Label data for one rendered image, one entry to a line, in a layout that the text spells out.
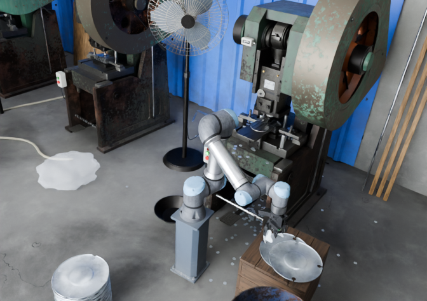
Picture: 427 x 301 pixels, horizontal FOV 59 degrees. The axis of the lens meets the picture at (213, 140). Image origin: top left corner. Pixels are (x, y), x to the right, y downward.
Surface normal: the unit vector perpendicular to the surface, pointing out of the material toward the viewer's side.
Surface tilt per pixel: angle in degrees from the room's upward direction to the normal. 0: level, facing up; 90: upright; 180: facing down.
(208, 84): 90
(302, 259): 0
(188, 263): 90
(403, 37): 90
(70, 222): 0
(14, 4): 90
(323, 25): 59
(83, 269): 0
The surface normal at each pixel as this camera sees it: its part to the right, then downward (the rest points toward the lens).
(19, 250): 0.07, -0.86
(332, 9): -0.41, -0.33
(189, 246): -0.52, 0.40
